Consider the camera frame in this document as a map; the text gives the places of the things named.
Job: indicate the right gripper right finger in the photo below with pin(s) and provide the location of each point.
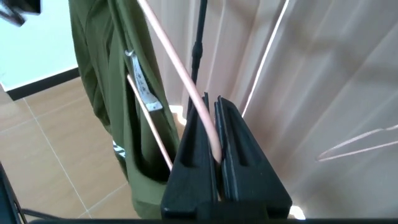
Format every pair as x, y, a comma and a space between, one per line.
248, 183

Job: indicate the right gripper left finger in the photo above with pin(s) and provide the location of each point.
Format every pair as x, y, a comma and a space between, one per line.
189, 180

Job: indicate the pink clothes hanger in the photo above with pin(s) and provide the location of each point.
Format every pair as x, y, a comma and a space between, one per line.
186, 81
342, 154

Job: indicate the green long-sleeved shirt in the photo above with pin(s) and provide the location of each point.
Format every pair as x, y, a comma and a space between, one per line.
102, 62

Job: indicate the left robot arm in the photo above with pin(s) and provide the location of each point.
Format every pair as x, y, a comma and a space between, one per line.
26, 6

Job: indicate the black clothes rack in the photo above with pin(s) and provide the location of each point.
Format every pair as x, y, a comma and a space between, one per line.
197, 53

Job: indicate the beige curtain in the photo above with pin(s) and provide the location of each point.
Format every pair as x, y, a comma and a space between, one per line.
311, 93

